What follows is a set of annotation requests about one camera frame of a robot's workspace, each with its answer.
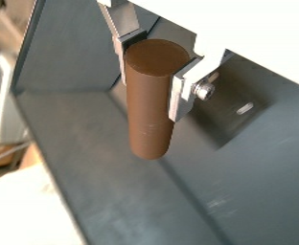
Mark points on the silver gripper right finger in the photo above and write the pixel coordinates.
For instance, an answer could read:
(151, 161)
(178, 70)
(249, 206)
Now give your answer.
(191, 82)

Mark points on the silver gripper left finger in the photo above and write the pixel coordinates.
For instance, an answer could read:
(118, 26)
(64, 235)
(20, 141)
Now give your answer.
(122, 21)

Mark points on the brown cylinder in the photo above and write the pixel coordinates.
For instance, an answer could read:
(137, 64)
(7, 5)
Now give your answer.
(153, 60)

